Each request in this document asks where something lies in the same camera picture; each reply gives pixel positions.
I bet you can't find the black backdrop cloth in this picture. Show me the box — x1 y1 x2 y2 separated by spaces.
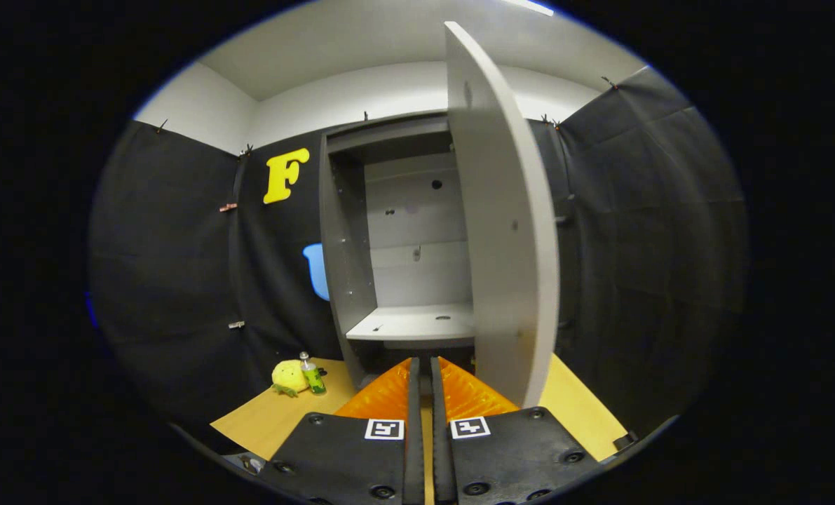
88 67 749 450

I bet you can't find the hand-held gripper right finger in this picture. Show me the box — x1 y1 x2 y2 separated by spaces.
429 356 598 505

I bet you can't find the grey shoe cabinet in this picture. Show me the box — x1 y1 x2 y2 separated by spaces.
318 111 573 390

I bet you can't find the long ceiling light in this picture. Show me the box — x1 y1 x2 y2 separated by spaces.
501 0 555 16

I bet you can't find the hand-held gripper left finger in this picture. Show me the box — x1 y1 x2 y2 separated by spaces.
257 356 425 505

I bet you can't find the small green bottle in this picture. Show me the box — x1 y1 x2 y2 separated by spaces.
299 351 327 396

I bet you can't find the yellow plush toy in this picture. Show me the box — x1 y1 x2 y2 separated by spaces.
271 360 309 398

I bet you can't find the beige shoe cabinet door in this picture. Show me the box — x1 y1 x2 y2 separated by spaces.
444 21 560 409

